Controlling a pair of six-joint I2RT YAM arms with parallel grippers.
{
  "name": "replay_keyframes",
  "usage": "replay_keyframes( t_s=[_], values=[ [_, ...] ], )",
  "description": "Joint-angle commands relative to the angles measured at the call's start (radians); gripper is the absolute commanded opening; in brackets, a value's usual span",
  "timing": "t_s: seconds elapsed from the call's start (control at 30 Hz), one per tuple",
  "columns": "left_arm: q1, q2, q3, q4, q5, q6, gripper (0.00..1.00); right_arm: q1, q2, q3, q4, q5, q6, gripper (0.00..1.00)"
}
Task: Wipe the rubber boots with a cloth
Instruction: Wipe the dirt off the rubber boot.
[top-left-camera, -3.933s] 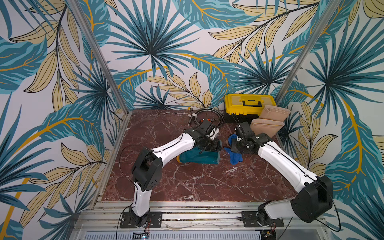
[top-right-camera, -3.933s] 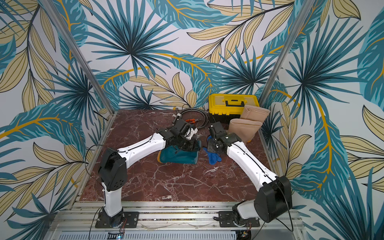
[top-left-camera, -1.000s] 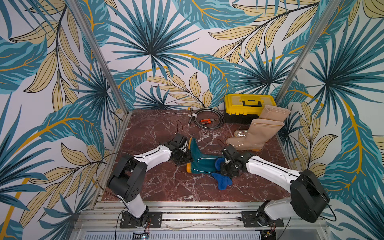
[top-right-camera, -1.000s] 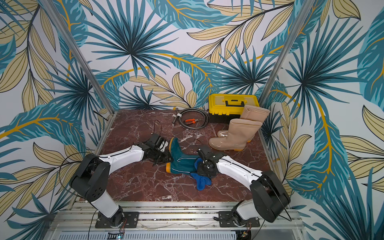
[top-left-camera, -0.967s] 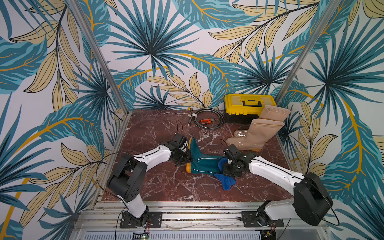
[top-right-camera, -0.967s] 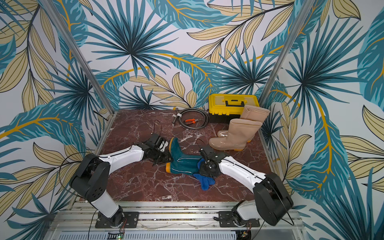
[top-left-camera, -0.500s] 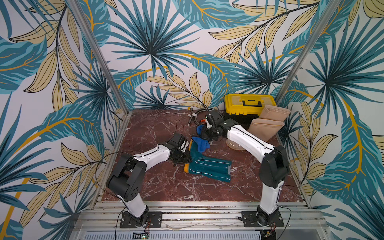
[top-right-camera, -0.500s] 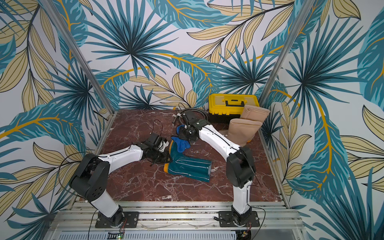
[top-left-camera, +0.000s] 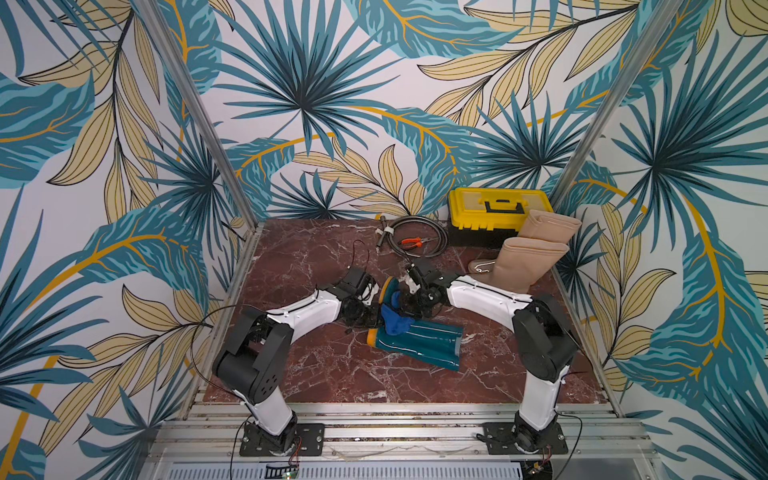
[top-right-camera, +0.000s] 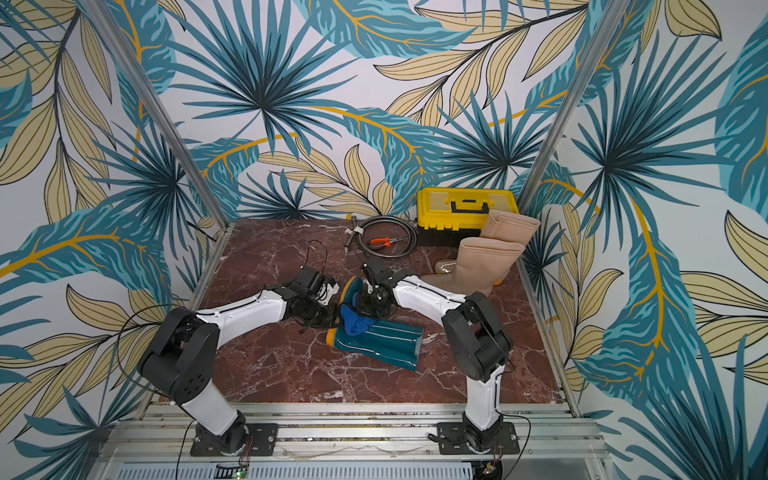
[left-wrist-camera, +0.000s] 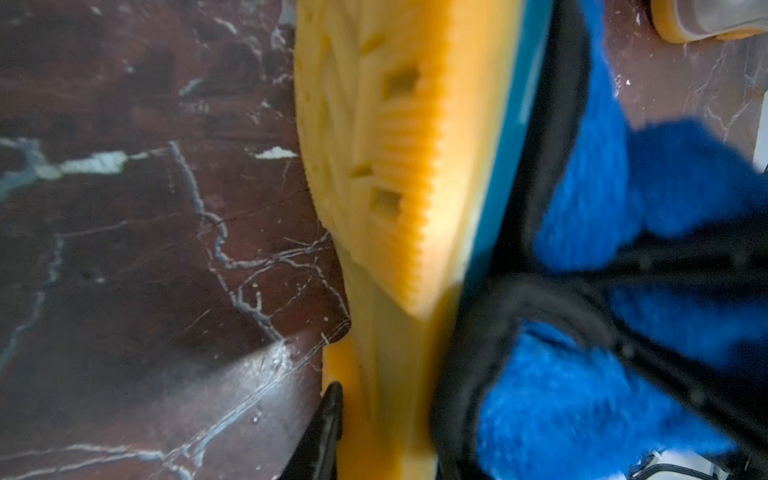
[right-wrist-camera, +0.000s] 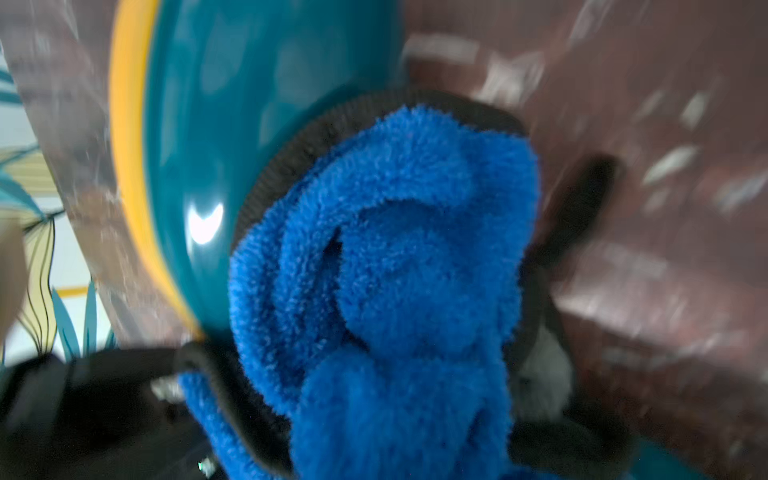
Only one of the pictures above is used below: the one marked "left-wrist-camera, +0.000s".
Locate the blue grey cloth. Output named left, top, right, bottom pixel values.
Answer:
left=431, top=0, right=768, bottom=480

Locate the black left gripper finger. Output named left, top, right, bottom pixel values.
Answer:
left=278, top=381, right=343, bottom=480

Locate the beige boot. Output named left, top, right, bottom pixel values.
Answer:
left=650, top=0, right=767, bottom=44

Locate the teal rubber boot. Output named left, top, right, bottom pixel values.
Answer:
left=294, top=1, right=555, bottom=479

